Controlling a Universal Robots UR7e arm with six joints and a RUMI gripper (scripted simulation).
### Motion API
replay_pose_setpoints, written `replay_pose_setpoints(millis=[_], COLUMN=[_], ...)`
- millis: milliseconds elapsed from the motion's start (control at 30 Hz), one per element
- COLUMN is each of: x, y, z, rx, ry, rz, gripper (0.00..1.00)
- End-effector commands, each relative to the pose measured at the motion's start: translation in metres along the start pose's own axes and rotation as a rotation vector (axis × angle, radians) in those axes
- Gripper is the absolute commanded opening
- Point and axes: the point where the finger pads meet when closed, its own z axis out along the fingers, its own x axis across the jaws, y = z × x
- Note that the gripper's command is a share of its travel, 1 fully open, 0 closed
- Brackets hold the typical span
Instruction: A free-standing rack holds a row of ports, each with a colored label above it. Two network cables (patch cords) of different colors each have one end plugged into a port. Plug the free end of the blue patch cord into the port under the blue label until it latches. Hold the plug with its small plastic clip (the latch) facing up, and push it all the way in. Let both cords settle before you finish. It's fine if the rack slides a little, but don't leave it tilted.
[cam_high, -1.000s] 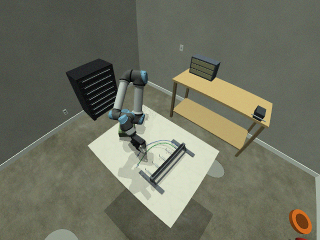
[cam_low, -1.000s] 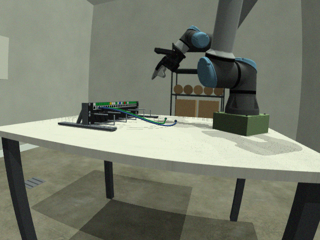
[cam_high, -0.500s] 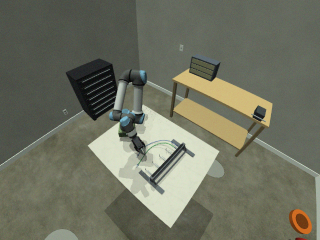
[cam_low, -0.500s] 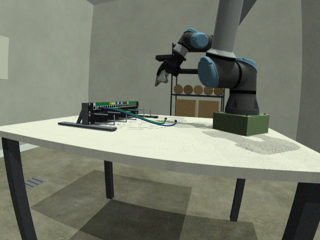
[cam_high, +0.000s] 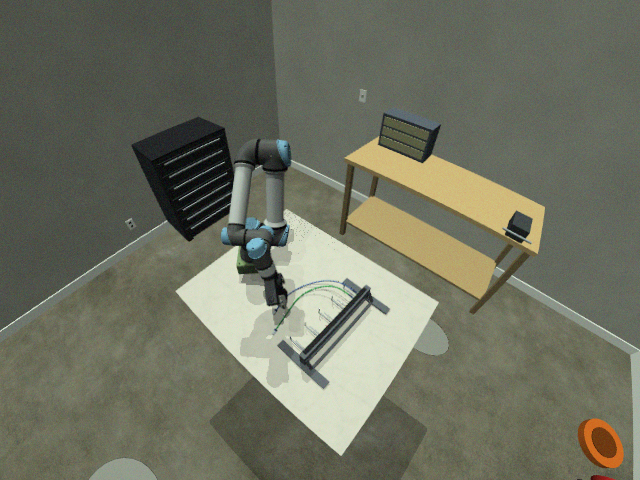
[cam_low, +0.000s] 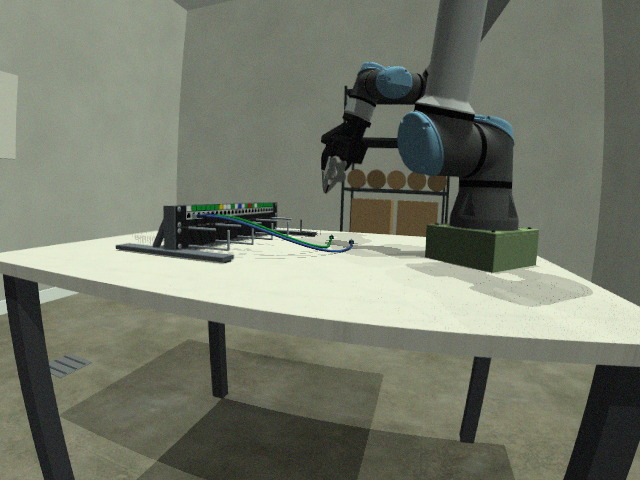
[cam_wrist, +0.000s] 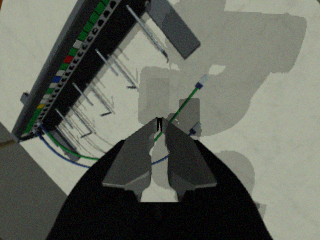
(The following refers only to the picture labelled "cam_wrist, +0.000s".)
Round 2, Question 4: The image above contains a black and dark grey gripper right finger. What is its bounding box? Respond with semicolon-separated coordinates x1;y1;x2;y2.
160;117;273;240

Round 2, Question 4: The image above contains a dark grey port rack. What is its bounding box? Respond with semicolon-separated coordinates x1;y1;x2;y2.
10;0;200;162

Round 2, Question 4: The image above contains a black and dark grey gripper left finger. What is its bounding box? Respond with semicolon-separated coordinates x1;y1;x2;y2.
45;117;160;240

